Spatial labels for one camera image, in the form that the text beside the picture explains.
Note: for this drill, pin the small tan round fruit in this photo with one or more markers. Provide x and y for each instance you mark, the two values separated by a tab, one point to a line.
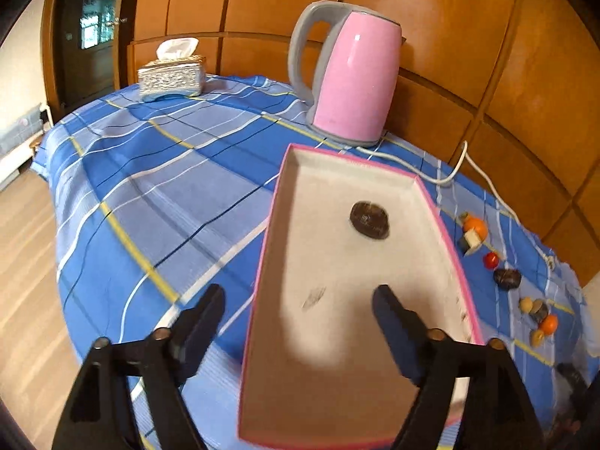
526	305

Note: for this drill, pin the pink white shallow box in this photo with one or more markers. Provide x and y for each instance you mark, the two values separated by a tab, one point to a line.
317	370

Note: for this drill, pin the orange toy carrot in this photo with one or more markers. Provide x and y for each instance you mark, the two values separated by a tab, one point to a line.
471	222

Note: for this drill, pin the small orange tangerine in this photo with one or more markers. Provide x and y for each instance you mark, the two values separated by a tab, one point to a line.
549	324

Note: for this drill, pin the silver ornate tissue box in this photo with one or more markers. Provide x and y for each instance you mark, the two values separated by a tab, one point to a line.
176	71

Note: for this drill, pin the pink grey electric kettle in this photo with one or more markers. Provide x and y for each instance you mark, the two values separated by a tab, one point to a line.
356	72

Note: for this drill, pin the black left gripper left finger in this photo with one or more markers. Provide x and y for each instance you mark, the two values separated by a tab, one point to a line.
98	412

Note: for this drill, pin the blue plaid tablecloth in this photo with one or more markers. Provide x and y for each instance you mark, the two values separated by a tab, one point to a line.
154	201

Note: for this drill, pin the dark brown passion fruit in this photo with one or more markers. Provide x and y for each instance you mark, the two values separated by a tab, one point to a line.
507	279

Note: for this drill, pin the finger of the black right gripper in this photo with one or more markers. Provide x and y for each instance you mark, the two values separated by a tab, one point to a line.
575	380

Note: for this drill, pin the dark brown fruit in box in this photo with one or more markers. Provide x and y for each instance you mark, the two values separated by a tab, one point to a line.
370	220

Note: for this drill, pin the small yellow-brown fruit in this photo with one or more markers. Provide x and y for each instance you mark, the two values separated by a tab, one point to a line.
537	337

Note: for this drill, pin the red cherry tomato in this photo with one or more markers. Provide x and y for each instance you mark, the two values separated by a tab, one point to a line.
491	260

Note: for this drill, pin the dark wooden door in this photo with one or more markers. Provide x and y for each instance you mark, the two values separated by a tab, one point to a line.
84	47

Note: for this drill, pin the white bench with cushion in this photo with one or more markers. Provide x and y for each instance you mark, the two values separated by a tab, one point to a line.
17	141

